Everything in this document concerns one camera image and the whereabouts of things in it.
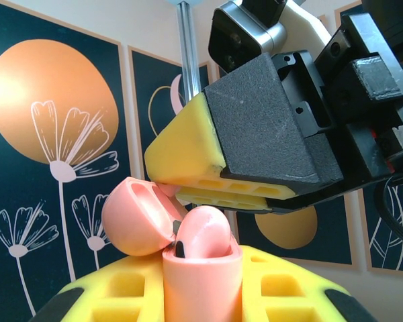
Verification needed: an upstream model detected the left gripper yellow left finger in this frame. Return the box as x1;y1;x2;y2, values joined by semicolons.
28;253;167;322

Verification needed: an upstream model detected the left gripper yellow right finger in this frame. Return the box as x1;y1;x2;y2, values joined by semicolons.
240;244;382;322

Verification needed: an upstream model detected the coral rounded earbud case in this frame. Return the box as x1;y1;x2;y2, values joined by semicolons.
101;176;244;322

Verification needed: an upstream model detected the orange oval wall panel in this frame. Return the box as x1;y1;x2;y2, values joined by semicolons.
234;193;357;272

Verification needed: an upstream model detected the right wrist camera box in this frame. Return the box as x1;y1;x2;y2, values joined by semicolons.
208;0;332;76

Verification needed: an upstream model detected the thin black gripper wire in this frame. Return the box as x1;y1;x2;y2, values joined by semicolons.
375;167;403;251

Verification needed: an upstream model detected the aluminium frame post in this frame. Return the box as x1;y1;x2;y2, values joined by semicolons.
176;0;202;101

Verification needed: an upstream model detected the flower and disc wall panel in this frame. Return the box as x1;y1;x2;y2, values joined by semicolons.
0;0;126;318

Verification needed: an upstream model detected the beige disc wall panel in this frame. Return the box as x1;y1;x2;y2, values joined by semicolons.
127;45;219;182

